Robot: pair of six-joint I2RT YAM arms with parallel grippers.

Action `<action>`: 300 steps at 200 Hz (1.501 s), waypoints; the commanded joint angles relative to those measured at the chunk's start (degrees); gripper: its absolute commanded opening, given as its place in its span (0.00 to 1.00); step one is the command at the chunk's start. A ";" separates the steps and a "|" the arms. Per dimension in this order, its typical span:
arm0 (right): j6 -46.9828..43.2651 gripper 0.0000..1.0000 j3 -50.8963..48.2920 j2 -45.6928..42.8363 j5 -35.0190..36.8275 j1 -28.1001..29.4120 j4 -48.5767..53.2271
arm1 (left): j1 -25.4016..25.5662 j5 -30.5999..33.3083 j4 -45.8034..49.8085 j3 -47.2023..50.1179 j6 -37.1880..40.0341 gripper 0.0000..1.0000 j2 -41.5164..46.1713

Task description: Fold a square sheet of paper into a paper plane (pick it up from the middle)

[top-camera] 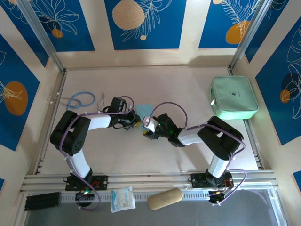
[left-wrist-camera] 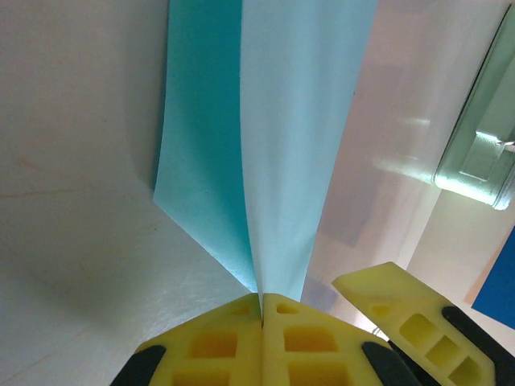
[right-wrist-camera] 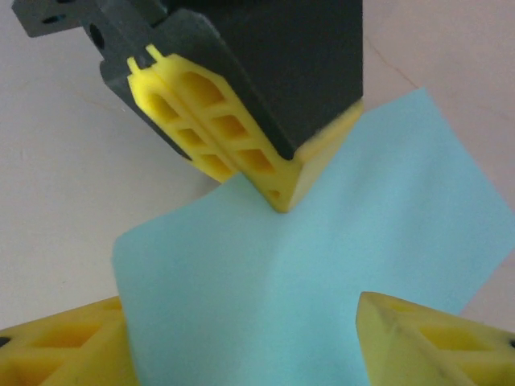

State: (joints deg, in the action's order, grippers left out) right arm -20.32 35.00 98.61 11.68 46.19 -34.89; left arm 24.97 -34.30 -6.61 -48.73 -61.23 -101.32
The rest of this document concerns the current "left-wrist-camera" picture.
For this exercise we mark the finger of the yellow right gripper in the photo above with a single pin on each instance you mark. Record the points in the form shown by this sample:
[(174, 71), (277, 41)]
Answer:
[(418, 297)]

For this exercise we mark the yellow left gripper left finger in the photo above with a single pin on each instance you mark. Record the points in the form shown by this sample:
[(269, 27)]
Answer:
[(241, 362)]

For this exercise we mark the light blue cloth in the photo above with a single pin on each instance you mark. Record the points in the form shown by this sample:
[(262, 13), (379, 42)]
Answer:
[(281, 120)]

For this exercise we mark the mint green zip case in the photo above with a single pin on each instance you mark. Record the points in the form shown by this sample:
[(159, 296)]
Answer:
[(483, 161)]

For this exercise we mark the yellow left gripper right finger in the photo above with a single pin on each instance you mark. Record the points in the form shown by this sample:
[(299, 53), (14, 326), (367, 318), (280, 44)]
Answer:
[(350, 350)]

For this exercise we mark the blue floral wall poster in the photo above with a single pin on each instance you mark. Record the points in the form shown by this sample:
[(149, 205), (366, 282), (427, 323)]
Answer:
[(499, 289)]

